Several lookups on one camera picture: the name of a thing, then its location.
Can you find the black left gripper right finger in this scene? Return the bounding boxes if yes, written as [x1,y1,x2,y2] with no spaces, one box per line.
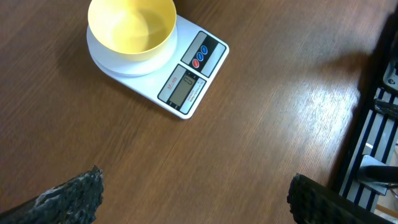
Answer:
[287,173,392,224]

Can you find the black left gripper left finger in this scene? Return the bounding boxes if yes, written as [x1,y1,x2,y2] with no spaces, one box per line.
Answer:
[1,166,104,224]

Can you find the white digital kitchen scale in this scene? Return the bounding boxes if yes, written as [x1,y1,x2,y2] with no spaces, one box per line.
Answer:
[86,16,229,119]

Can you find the yellow plastic bowl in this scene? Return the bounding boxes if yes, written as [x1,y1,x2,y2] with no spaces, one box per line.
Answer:
[88,0,177,61]

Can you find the aluminium frame rail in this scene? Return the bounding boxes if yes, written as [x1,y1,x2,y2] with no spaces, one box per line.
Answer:
[331,11,397,212]

